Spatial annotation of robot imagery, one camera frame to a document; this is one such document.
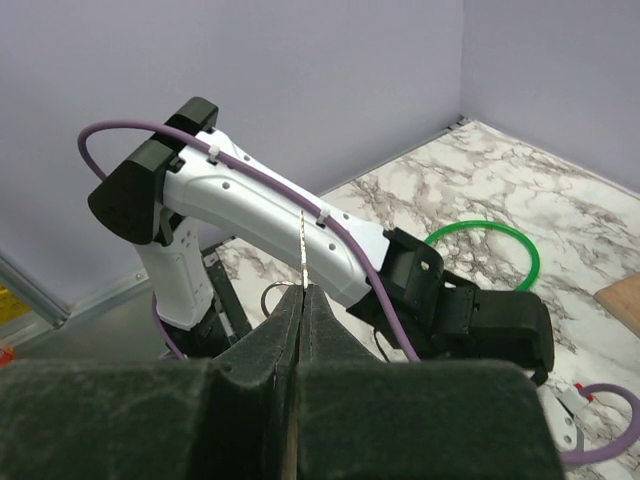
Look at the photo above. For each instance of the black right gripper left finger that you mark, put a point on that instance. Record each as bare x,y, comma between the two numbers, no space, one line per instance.
224,418

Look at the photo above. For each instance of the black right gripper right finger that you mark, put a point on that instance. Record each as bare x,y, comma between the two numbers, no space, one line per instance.
361,418

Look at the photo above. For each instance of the silver key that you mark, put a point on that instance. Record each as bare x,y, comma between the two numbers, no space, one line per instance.
304,273

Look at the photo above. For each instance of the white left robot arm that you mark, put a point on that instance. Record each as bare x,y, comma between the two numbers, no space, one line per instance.
189,172

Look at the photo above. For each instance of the wooden board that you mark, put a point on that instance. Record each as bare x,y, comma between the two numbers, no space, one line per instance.
622,300

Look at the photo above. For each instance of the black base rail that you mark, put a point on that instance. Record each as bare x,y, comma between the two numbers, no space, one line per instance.
231,315

